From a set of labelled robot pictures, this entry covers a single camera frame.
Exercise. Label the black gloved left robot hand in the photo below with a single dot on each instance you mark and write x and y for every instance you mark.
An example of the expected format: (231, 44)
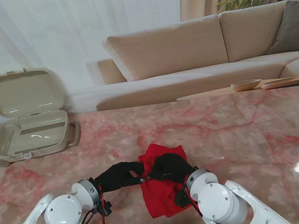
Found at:
(117, 177)

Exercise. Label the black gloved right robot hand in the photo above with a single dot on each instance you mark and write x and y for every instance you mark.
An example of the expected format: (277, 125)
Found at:
(172, 167)

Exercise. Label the red shirt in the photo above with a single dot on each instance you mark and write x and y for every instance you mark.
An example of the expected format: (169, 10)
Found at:
(159, 197)

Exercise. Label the beige hard-shell suitcase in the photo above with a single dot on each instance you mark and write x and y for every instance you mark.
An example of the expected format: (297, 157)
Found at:
(23, 94)

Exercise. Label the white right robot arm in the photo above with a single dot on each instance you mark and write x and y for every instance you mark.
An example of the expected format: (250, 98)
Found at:
(222, 202)

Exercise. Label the deep wooden bowl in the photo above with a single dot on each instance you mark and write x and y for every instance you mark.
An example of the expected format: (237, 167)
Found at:
(245, 85)

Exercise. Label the beige sectional sofa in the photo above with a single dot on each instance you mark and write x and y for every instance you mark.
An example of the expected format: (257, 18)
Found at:
(173, 46)

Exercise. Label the shallow wooden dish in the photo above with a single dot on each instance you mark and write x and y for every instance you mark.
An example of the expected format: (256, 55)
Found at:
(285, 82)

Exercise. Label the white sheer curtain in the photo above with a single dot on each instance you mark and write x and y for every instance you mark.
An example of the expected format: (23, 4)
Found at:
(68, 22)

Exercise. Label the brown sofa cushion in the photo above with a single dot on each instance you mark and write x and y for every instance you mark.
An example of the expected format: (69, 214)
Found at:
(294, 25)

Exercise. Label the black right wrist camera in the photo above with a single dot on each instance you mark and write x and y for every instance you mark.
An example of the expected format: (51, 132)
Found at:
(181, 198)

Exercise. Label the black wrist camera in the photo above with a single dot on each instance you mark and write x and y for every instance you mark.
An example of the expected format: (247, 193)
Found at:
(181, 198)
(105, 208)

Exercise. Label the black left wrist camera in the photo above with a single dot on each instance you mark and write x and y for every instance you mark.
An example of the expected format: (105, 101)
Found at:
(105, 208)

